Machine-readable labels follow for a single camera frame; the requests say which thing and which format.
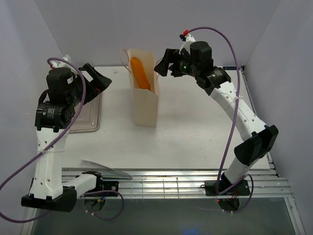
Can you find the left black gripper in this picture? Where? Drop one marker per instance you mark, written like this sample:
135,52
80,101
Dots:
97,84

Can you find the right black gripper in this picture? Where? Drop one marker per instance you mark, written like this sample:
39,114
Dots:
171,56

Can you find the long orange bread loaf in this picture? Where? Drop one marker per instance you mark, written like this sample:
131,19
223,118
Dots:
139,74

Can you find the beige paper bag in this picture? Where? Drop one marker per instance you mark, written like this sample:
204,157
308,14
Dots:
145,101

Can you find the metal tongs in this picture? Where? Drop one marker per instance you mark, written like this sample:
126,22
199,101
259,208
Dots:
107,167

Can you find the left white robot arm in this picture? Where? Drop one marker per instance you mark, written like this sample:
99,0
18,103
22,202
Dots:
55,114

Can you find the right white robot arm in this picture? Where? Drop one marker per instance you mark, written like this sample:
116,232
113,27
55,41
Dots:
257,137

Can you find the metal tray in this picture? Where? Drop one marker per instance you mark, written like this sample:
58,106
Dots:
89,118

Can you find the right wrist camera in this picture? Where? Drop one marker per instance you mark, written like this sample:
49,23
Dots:
187,40

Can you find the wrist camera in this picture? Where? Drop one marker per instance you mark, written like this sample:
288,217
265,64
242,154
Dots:
187,40
61,61

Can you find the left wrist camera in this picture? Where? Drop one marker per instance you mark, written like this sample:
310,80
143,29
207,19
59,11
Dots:
61,61

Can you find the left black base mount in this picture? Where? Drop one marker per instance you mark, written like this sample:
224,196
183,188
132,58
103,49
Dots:
108,185

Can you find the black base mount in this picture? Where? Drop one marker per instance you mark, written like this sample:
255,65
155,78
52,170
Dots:
108,185
226,188

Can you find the aluminium frame rail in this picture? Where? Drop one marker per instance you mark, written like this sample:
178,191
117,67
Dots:
179,184

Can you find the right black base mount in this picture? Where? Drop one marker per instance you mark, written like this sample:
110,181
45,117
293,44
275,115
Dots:
226,188

